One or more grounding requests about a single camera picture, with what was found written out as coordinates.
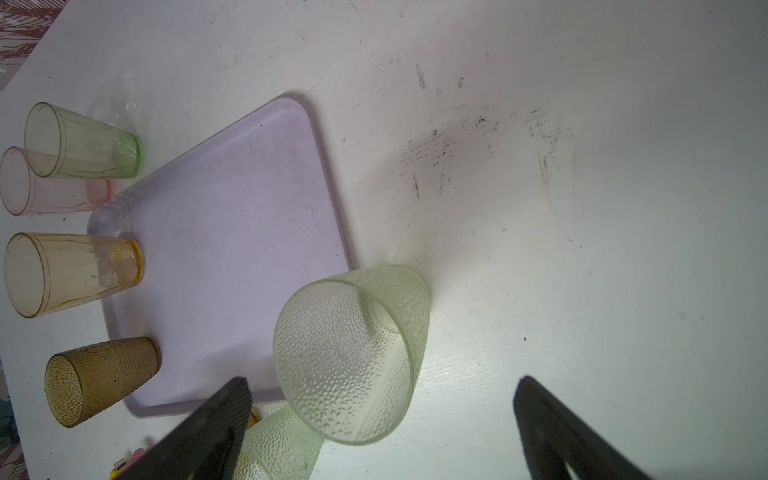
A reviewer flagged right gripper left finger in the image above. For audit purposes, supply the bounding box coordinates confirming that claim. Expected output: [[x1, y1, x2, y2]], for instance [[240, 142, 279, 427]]
[[118, 377, 252, 480]]

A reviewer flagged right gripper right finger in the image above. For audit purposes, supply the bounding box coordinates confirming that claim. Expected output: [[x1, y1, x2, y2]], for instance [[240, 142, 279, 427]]
[[513, 376, 649, 480]]

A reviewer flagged brown textured glass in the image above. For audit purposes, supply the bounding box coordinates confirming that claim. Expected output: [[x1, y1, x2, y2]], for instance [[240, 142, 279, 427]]
[[44, 337, 161, 428]]

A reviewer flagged pale green frosted glass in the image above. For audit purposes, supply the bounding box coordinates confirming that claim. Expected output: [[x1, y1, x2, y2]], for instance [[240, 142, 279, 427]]
[[273, 266, 431, 446]]

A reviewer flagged yellow clear glass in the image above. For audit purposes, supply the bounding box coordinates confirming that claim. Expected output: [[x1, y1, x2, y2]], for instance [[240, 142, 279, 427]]
[[4, 233, 145, 319]]

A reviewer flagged lilac plastic tray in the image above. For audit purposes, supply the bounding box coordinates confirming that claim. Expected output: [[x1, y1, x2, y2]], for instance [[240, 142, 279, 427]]
[[87, 97, 349, 417]]

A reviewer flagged olive brown glass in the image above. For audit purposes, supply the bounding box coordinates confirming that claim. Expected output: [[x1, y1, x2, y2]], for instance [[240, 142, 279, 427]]
[[246, 407, 262, 429]]

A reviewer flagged pink toy figure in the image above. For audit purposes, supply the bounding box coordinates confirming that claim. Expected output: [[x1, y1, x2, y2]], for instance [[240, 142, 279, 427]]
[[123, 448, 146, 470]]

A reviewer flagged light green textured glass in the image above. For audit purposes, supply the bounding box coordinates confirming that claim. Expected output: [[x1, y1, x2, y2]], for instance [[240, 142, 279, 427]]
[[233, 405, 324, 480]]

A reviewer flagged pink clear glass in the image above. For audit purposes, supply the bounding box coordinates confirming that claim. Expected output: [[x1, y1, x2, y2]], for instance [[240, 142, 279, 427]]
[[1, 147, 116, 216]]

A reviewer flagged green clear glass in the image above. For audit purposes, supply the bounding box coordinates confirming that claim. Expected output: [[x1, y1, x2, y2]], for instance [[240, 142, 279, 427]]
[[24, 102, 143, 179]]

